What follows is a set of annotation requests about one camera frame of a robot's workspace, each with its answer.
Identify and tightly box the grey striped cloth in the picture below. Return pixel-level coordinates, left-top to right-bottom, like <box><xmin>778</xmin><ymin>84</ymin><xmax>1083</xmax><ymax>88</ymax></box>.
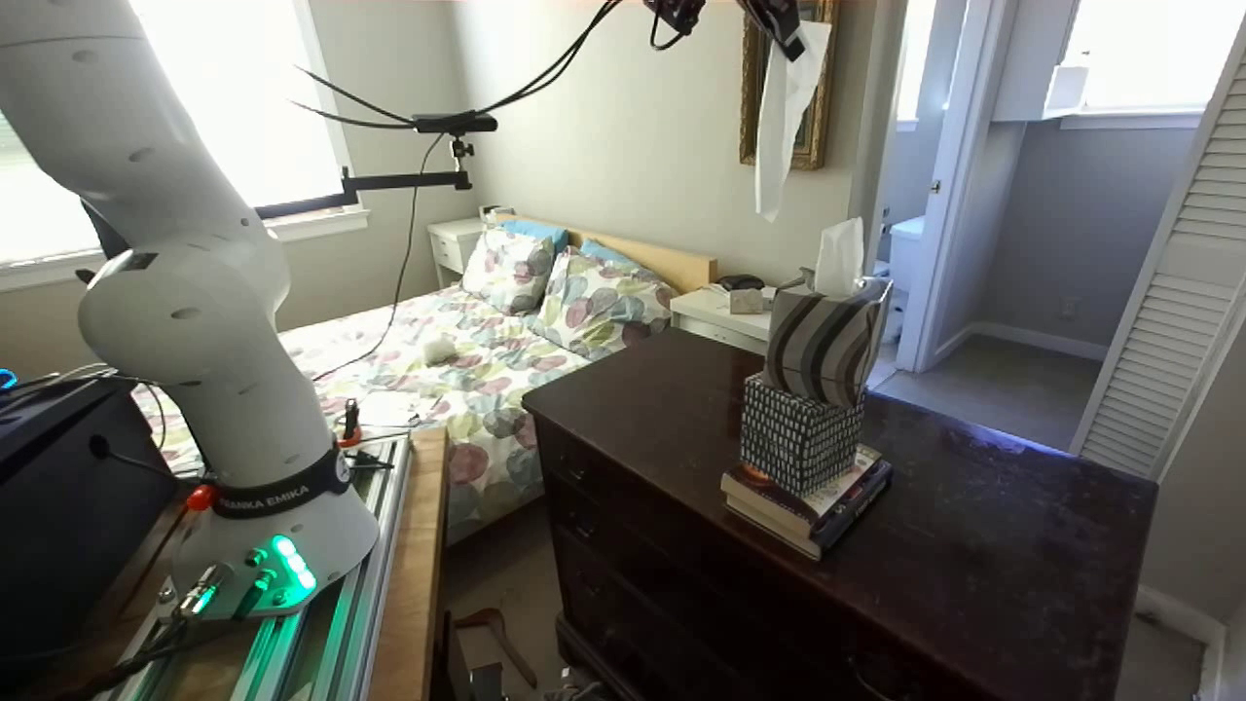
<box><xmin>756</xmin><ymin>281</ymin><xmax>896</xmax><ymax>413</ymax></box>

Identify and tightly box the short white tissue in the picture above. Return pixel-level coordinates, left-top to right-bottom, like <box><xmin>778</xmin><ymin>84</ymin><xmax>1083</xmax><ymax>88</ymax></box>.
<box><xmin>811</xmin><ymin>216</ymin><xmax>872</xmax><ymax>304</ymax></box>

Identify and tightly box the dark blue book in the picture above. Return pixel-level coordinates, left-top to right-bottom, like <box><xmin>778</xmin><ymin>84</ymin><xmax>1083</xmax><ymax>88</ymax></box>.
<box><xmin>774</xmin><ymin>458</ymin><xmax>900</xmax><ymax>554</ymax></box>

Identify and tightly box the thick book with cream pages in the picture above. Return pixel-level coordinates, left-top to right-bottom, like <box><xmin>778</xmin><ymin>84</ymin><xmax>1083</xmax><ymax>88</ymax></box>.
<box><xmin>715</xmin><ymin>467</ymin><xmax>850</xmax><ymax>567</ymax></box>

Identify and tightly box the gold framed picture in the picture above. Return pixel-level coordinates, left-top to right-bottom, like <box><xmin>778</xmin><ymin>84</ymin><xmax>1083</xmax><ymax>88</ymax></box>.
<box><xmin>735</xmin><ymin>0</ymin><xmax>841</xmax><ymax>176</ymax></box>

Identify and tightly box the white room door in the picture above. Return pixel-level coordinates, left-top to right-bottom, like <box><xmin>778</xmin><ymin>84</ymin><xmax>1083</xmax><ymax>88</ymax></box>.
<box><xmin>892</xmin><ymin>0</ymin><xmax>1033</xmax><ymax>380</ymax></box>

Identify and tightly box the white nightstand with items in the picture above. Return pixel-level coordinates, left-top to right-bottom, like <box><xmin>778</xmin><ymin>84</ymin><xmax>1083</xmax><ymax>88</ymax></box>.
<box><xmin>667</xmin><ymin>278</ymin><xmax>781</xmax><ymax>356</ymax></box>

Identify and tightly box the large floral pillow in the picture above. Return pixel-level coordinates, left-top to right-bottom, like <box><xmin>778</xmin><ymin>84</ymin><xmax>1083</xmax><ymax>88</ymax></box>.
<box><xmin>530</xmin><ymin>246</ymin><xmax>682</xmax><ymax>364</ymax></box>

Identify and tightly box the floral pillow with blue trim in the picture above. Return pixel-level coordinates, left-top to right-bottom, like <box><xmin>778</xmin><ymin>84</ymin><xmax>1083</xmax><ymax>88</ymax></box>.
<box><xmin>461</xmin><ymin>216</ymin><xmax>571</xmax><ymax>319</ymax></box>

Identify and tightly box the white bedside table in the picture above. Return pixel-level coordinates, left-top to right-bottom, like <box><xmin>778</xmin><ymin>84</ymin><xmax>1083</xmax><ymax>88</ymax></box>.
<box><xmin>425</xmin><ymin>216</ymin><xmax>491</xmax><ymax>281</ymax></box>

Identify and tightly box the bed with floral bedding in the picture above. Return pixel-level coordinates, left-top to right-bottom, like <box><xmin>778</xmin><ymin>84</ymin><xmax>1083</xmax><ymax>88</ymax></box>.
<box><xmin>273</xmin><ymin>211</ymin><xmax>715</xmax><ymax>546</ymax></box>

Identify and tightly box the white louvered closet door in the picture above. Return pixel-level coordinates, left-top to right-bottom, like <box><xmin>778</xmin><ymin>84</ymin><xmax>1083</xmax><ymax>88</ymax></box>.
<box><xmin>1068</xmin><ymin>24</ymin><xmax>1246</xmax><ymax>489</ymax></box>

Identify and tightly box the dark wooden dresser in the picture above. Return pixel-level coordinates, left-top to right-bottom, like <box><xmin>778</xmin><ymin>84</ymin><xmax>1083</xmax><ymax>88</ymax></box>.
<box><xmin>522</xmin><ymin>329</ymin><xmax>1159</xmax><ymax>701</ymax></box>

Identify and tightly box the small dark red bottle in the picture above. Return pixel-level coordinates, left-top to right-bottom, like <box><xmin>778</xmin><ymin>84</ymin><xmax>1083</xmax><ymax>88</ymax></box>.
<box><xmin>334</xmin><ymin>399</ymin><xmax>369</xmax><ymax>452</ymax></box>

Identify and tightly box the wooden workbench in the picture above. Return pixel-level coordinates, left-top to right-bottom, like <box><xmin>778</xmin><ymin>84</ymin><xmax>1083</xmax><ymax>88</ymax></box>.
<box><xmin>365</xmin><ymin>426</ymin><xmax>451</xmax><ymax>701</ymax></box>

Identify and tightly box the brown cardboard box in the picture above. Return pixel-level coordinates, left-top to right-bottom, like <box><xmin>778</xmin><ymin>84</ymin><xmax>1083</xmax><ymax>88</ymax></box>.
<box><xmin>444</xmin><ymin>604</ymin><xmax>545</xmax><ymax>701</ymax></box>

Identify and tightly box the black equipment case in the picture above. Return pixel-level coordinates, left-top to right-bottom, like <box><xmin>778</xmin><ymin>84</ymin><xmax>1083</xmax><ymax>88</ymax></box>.
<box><xmin>0</xmin><ymin>376</ymin><xmax>186</xmax><ymax>682</ymax></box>

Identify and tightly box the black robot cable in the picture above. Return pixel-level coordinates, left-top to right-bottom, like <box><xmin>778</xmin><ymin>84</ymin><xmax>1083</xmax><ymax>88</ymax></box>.
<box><xmin>292</xmin><ymin>0</ymin><xmax>631</xmax><ymax>137</ymax></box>

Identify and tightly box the black bar-shaped camera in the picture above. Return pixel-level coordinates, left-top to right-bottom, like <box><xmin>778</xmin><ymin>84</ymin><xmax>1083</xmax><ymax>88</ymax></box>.
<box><xmin>408</xmin><ymin>108</ymin><xmax>504</xmax><ymax>141</ymax></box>

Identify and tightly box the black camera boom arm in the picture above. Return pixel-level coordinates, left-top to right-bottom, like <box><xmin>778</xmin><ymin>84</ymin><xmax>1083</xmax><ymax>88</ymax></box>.
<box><xmin>248</xmin><ymin>162</ymin><xmax>479</xmax><ymax>223</ymax></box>

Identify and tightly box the thin black camera cable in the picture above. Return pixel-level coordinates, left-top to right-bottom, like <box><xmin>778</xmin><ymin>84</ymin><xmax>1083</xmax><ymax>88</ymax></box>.
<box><xmin>308</xmin><ymin>132</ymin><xmax>451</xmax><ymax>390</ymax></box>

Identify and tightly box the aluminium mounting rail frame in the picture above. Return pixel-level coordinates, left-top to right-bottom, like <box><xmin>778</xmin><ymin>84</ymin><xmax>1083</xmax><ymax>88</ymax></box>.
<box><xmin>117</xmin><ymin>434</ymin><xmax>419</xmax><ymax>701</ymax></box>

